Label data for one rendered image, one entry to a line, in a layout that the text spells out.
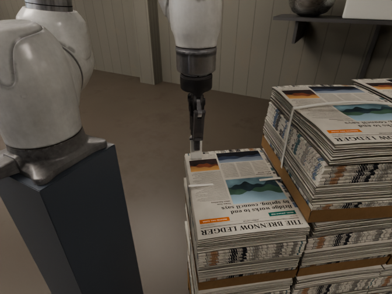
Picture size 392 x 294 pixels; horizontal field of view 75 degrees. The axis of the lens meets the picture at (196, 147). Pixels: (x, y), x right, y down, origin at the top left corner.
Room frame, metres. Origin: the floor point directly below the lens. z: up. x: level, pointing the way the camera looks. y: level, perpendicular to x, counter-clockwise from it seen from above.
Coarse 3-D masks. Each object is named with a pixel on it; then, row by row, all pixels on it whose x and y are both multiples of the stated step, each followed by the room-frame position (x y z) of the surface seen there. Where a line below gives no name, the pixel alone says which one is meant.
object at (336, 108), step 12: (300, 108) 0.63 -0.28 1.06; (312, 108) 0.63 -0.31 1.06; (324, 108) 0.63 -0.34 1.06; (336, 108) 0.63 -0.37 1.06; (348, 108) 0.63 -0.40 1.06; (360, 108) 0.62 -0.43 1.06; (372, 108) 0.62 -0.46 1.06; (384, 108) 0.62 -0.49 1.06; (288, 144) 0.62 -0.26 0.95; (288, 156) 0.60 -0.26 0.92
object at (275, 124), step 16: (272, 96) 0.79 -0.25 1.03; (288, 96) 0.71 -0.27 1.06; (304, 96) 0.71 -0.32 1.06; (320, 96) 0.71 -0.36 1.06; (336, 96) 0.71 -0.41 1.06; (352, 96) 0.71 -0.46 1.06; (368, 96) 0.71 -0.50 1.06; (272, 112) 0.77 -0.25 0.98; (288, 112) 0.67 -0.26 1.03; (272, 128) 0.73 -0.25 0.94; (272, 144) 0.72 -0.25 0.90
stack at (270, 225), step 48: (192, 192) 0.56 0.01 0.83; (240, 192) 0.56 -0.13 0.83; (288, 192) 0.56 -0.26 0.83; (192, 240) 0.51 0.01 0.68; (240, 240) 0.41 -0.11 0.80; (288, 240) 0.43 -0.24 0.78; (336, 240) 0.46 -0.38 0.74; (384, 240) 0.48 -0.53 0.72; (192, 288) 0.58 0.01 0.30; (240, 288) 0.42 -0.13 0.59; (288, 288) 0.44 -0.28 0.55; (336, 288) 0.46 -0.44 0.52; (384, 288) 0.49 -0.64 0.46
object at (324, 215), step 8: (288, 176) 0.57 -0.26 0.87; (288, 184) 0.56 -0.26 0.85; (296, 192) 0.51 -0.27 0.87; (296, 200) 0.51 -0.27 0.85; (304, 208) 0.46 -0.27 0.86; (344, 208) 0.44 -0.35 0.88; (352, 208) 0.44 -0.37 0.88; (360, 208) 0.45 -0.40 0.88; (368, 208) 0.45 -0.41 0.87; (376, 208) 0.45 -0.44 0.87; (384, 208) 0.45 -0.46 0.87; (304, 216) 0.45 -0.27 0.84; (312, 216) 0.44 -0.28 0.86; (320, 216) 0.44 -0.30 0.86; (328, 216) 0.44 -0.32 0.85; (336, 216) 0.44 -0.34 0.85; (344, 216) 0.45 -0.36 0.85; (352, 216) 0.45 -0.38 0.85; (360, 216) 0.45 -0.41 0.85; (368, 216) 0.45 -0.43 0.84; (376, 216) 0.45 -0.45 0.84; (384, 216) 0.45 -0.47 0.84
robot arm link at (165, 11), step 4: (160, 0) 0.70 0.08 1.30; (164, 0) 0.68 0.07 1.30; (168, 0) 0.68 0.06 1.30; (160, 4) 0.70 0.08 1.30; (164, 4) 0.68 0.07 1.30; (168, 4) 0.68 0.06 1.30; (164, 8) 0.68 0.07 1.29; (168, 8) 0.67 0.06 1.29; (164, 12) 0.69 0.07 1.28; (168, 12) 0.67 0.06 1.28; (168, 16) 0.68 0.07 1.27; (168, 20) 0.71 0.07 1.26
